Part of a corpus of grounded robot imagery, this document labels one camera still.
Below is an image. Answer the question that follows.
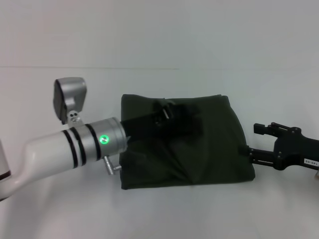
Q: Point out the dark green shirt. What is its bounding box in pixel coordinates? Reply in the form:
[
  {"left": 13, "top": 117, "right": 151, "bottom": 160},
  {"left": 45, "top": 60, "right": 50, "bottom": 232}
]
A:
[{"left": 119, "top": 94, "right": 256, "bottom": 191}]

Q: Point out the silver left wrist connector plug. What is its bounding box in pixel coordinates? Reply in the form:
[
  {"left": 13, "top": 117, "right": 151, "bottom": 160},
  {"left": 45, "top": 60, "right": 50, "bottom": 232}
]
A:
[{"left": 103, "top": 155, "right": 122, "bottom": 176}]

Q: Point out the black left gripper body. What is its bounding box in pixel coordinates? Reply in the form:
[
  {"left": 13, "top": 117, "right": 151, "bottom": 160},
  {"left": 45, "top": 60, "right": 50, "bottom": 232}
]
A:
[{"left": 119, "top": 111, "right": 176, "bottom": 140}]

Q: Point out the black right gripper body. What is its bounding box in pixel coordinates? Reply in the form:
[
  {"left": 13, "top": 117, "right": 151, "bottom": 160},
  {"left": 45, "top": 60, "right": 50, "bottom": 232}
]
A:
[{"left": 272, "top": 126, "right": 319, "bottom": 172}]

